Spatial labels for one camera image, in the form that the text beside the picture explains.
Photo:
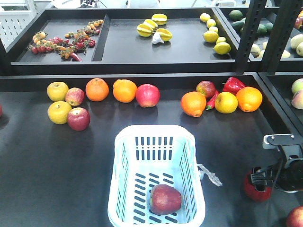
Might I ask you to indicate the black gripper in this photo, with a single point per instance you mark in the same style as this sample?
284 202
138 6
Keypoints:
265 177

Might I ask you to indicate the light blue plastic basket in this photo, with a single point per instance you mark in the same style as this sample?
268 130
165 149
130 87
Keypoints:
148 155

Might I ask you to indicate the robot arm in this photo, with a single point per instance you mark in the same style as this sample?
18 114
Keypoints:
284 176

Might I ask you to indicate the clear plastic tag strip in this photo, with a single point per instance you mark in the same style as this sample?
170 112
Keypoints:
211 176

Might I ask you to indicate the orange fruit right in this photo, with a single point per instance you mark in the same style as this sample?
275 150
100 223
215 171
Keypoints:
249 99

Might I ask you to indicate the orange fruit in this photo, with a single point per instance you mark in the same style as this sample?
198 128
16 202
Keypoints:
124 90
193 103
96 89
249 99

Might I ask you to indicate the pale peach front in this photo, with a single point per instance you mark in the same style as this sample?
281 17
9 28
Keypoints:
297 100

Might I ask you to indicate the pale peach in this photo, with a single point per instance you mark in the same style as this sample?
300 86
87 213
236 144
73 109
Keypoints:
297 85
297 100

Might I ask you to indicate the yellow apple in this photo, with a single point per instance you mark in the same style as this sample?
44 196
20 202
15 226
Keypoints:
226 103
56 91
58 112

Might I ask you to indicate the red chili pepper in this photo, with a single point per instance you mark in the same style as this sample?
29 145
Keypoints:
211 103

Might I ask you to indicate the red bell pepper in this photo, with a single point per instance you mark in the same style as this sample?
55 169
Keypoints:
233 85

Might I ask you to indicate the pale peach rear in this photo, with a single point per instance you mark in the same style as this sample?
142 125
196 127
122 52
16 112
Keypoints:
297 85

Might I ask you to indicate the dark red mango apple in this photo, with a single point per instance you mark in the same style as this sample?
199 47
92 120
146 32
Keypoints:
206 88

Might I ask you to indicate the black wooden produce stand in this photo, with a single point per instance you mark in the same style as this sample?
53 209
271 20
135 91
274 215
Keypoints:
53 176

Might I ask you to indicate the pink red apple centre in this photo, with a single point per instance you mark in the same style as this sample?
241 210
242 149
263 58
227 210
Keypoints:
147 95

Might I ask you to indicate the white garlic bulb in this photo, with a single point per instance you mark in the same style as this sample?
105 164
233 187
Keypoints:
156 39

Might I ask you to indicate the orange fruit centre left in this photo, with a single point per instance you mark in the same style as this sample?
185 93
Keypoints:
96 89

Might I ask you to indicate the pink apple rear left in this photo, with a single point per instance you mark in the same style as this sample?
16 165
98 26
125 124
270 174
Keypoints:
74 96

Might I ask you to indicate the yellow apple front left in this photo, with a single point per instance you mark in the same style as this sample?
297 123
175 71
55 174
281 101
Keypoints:
58 112

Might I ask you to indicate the yellow apple rear left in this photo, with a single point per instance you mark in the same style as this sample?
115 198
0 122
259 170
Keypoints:
56 91

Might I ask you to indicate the cherry tomato vine pile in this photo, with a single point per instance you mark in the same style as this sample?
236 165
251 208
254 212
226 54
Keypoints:
71 45

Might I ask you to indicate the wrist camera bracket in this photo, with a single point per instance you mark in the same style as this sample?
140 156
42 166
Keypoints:
290 146

